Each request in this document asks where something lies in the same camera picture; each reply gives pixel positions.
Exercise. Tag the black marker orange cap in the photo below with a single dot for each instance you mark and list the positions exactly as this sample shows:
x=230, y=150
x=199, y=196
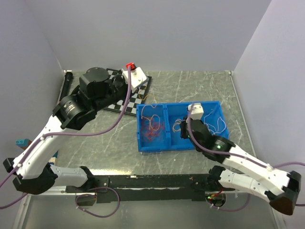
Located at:
x=67, y=80

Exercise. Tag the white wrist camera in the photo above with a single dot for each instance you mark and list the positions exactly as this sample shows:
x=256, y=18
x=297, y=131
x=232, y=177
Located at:
x=196, y=111
x=138, y=78

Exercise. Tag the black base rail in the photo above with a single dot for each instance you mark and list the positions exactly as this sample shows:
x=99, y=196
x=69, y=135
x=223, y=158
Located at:
x=160, y=187

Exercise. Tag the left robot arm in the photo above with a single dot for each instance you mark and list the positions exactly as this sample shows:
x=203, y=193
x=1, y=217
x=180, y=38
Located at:
x=33, y=174

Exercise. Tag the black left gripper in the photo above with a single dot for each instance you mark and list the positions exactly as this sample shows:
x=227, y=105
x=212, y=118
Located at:
x=120, y=77

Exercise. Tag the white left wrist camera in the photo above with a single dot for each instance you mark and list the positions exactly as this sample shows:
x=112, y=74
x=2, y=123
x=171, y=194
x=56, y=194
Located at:
x=138, y=78

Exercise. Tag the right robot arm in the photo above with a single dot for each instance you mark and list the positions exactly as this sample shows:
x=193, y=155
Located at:
x=241, y=171

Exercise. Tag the blue brown toy block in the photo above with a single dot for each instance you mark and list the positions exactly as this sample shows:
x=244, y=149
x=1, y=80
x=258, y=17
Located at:
x=23, y=143

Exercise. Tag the blue three-compartment bin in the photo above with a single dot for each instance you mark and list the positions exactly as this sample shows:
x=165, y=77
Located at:
x=157, y=125

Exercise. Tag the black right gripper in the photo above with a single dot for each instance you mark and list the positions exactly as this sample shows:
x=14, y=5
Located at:
x=183, y=134

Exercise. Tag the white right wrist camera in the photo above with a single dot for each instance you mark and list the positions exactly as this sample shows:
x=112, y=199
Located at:
x=196, y=111

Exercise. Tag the black white chessboard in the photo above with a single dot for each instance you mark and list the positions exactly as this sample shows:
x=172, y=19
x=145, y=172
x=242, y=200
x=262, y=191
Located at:
x=136, y=98

